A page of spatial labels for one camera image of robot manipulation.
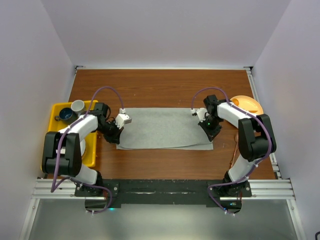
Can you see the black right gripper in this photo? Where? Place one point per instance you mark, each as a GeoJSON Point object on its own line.
{"type": "Point", "coordinates": [211, 134]}

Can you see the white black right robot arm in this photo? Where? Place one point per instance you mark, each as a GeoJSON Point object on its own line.
{"type": "Point", "coordinates": [256, 140]}

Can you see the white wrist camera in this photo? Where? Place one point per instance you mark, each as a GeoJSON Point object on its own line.
{"type": "Point", "coordinates": [200, 113]}
{"type": "Point", "coordinates": [122, 118]}

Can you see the grey cloth napkin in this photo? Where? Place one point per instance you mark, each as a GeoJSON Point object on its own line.
{"type": "Point", "coordinates": [163, 128]}

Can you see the white ceramic plate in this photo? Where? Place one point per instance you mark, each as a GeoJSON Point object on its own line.
{"type": "Point", "coordinates": [87, 146]}

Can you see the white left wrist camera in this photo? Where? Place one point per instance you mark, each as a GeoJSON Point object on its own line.
{"type": "Point", "coordinates": [122, 118]}

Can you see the grey ceramic mug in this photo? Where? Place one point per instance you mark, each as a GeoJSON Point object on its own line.
{"type": "Point", "coordinates": [78, 106]}

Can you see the orange divided plate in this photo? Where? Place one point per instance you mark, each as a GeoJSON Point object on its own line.
{"type": "Point", "coordinates": [252, 105]}

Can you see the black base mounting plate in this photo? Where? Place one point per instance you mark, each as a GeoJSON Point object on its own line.
{"type": "Point", "coordinates": [228, 196]}

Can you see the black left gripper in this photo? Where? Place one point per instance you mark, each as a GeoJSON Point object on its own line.
{"type": "Point", "coordinates": [114, 138]}

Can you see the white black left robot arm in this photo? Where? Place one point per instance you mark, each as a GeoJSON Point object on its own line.
{"type": "Point", "coordinates": [63, 150]}

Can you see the dark blue ceramic cup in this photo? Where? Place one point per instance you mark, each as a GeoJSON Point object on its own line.
{"type": "Point", "coordinates": [67, 116]}

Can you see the orange plastic spoon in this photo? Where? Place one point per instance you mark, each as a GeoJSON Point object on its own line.
{"type": "Point", "coordinates": [239, 102]}

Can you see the aluminium front frame rail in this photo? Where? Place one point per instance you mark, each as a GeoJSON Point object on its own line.
{"type": "Point", "coordinates": [274, 189]}

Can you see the copper metal spoon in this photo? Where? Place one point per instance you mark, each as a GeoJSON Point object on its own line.
{"type": "Point", "coordinates": [236, 138]}

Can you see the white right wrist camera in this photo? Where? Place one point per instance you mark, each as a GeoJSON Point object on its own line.
{"type": "Point", "coordinates": [200, 113]}

